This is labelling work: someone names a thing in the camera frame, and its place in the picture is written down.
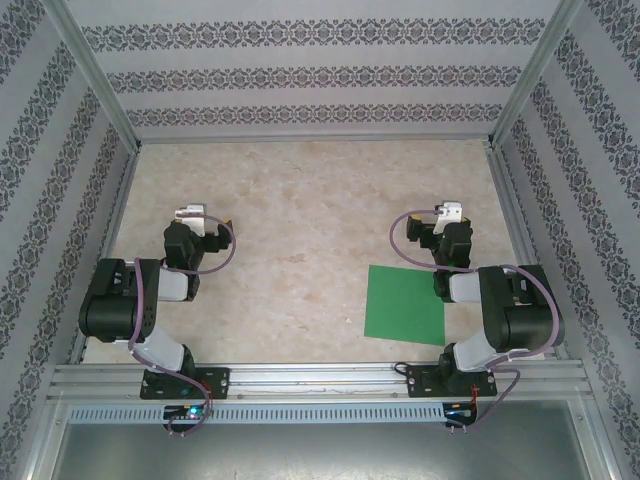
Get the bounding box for slotted grey cable duct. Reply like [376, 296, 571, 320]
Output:
[67, 403, 446, 424]

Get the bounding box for grey metal sheet panel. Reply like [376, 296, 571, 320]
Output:
[49, 422, 601, 480]

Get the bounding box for aluminium frame post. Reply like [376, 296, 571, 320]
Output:
[487, 0, 585, 150]
[37, 0, 142, 151]

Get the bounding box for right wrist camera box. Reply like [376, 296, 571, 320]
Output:
[432, 200, 464, 235]

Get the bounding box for wide aluminium mounting rail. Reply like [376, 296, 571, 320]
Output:
[47, 360, 591, 402]

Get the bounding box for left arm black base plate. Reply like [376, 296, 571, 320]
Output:
[139, 367, 231, 401]

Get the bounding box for aluminium table edge rail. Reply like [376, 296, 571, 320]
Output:
[67, 149, 140, 365]
[486, 146, 570, 360]
[135, 132, 495, 147]

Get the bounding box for green cloth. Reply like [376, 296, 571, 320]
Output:
[363, 264, 447, 347]

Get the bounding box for small black controller board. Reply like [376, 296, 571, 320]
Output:
[162, 403, 209, 426]
[444, 402, 479, 426]

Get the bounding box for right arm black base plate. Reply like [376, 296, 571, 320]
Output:
[407, 364, 499, 400]

